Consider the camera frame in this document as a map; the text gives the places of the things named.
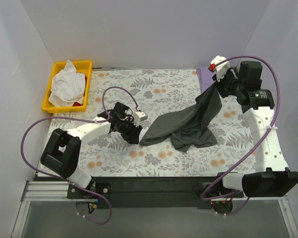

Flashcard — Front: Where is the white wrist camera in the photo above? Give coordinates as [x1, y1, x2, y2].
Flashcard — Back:
[132, 111, 148, 125]
[208, 56, 230, 82]

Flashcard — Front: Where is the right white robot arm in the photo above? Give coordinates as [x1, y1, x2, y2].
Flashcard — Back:
[210, 60, 298, 197]

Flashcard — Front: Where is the yellow plastic bin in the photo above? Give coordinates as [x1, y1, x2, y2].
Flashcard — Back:
[42, 60, 92, 114]

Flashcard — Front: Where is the red t shirt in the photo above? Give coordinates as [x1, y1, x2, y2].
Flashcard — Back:
[72, 76, 87, 107]

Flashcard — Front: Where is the folded purple t shirt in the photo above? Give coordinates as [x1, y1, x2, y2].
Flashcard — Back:
[196, 67, 215, 93]

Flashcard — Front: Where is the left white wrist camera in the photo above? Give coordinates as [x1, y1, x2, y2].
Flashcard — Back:
[132, 111, 148, 125]

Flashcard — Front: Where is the purple cable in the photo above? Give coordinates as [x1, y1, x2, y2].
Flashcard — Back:
[20, 86, 139, 225]
[200, 55, 280, 214]

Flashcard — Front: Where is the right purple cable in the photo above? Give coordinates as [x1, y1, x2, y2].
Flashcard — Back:
[200, 55, 280, 214]

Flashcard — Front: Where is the dark grey t shirt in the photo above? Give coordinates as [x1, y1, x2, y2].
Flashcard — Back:
[139, 85, 222, 152]

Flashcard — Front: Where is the floral tablecloth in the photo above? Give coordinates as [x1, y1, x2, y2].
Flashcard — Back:
[49, 69, 252, 177]

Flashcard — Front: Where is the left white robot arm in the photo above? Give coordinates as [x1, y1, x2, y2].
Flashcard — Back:
[40, 102, 147, 198]

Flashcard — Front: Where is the aluminium rail frame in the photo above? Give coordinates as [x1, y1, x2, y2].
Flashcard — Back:
[12, 178, 298, 238]

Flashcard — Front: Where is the white t shirt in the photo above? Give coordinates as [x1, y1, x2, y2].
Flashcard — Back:
[49, 60, 86, 107]

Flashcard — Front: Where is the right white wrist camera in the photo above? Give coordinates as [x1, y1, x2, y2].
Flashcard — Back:
[208, 56, 230, 82]

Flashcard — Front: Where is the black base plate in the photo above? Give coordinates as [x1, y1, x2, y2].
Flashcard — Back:
[66, 176, 243, 210]

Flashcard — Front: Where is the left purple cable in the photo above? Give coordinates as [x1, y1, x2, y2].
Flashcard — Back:
[20, 86, 139, 225]

